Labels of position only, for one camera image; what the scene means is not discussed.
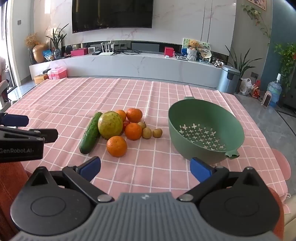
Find tall floor plant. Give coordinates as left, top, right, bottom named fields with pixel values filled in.
left=225, top=45, right=256, bottom=93

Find pink flat box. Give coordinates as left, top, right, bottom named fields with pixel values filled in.
left=70, top=48, right=88, bottom=57

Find black wall television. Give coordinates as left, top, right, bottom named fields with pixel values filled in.
left=72, top=0, right=154, bottom=33

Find colourful picture board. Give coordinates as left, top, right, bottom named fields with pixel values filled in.
left=181, top=38, right=211, bottom=58

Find black cables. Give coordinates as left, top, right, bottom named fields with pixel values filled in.
left=115, top=49, right=142, bottom=56

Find brown round vase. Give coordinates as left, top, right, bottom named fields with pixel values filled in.
left=32, top=43, right=49, bottom=63

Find blue water jug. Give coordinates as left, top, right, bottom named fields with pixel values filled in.
left=267, top=74, right=282, bottom=107

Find pink storage case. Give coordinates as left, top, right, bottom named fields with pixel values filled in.
left=47, top=66, right=67, bottom=80

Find pink chair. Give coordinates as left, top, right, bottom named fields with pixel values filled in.
left=272, top=148, right=291, bottom=181

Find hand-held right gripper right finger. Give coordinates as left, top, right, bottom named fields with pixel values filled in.
left=177, top=157, right=265, bottom=204

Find white standing device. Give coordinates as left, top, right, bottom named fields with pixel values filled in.
left=262, top=91, right=272, bottom=107

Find green cucumber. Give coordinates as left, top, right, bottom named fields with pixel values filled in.
left=79, top=112, right=103, bottom=155

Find trailing vine plant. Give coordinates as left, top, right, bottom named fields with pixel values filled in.
left=242, top=5, right=271, bottom=45

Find orange cloth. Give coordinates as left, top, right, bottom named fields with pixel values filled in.
left=0, top=162, right=285, bottom=241

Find framed wall picture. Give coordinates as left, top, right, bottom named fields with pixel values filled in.
left=246, top=0, right=266, bottom=11

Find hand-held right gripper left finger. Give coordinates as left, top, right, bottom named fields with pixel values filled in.
left=29, top=156, right=115, bottom=204

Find bushy green houseplant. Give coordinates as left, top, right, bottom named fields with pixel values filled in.
left=274, top=43, right=296, bottom=90

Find green plastic colander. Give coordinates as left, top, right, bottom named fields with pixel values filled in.
left=168, top=97, right=245, bottom=161

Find grey pedal bin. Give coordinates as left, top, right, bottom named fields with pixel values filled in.
left=217, top=65, right=241, bottom=94

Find dried flower bunch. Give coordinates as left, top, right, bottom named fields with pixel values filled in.
left=25, top=33, right=38, bottom=48

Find green leafy potted plant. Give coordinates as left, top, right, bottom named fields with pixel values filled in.
left=46, top=23, right=70, bottom=59

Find white router with antennas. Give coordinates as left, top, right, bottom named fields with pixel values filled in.
left=98, top=41, right=116, bottom=56

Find pink checked tablecloth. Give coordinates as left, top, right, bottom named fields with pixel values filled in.
left=5, top=77, right=289, bottom=214

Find large yellow-green pomelo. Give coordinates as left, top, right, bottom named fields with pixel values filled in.
left=98, top=111, right=123, bottom=140

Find red gift bag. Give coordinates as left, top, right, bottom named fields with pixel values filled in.
left=252, top=80, right=262, bottom=99

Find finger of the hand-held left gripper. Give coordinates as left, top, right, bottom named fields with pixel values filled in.
left=0, top=126, right=59, bottom=143
left=0, top=113, right=29, bottom=127

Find white plastic bag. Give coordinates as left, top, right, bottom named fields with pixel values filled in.
left=239, top=78, right=253, bottom=95

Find grey marble media cabinet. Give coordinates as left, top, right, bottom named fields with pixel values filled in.
left=29, top=52, right=223, bottom=88

